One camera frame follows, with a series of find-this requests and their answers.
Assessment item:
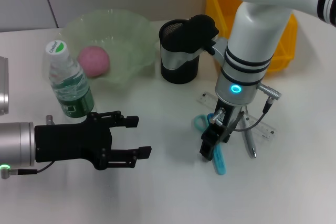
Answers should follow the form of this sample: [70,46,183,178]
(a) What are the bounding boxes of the blue scissors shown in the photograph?
[193,113,227,176]

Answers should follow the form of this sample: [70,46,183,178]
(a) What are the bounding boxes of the translucent green fruit plate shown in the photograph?
[60,8,158,86]

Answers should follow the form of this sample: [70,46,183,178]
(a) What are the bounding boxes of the grey ballpoint pen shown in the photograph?
[236,105,258,159]

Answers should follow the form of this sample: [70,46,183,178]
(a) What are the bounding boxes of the clear plastic ruler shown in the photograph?
[196,91,276,141]

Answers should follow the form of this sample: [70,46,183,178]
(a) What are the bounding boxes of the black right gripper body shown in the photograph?
[201,101,245,144]

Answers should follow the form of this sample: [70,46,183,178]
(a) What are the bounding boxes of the pink peach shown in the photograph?
[77,46,110,78]

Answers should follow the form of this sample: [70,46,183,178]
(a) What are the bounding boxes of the clear green-label water bottle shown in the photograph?
[41,39,96,120]

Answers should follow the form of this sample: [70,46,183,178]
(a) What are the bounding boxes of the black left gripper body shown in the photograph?
[34,112,114,171]

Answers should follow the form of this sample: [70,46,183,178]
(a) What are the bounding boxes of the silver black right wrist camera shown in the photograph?
[159,14,220,71]

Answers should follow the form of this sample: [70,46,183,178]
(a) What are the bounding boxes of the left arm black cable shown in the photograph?
[0,161,55,180]

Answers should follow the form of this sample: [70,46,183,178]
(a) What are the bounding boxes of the black mesh pen holder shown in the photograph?
[158,19,203,84]

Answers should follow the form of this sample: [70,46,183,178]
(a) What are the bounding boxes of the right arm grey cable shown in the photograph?
[211,82,283,133]

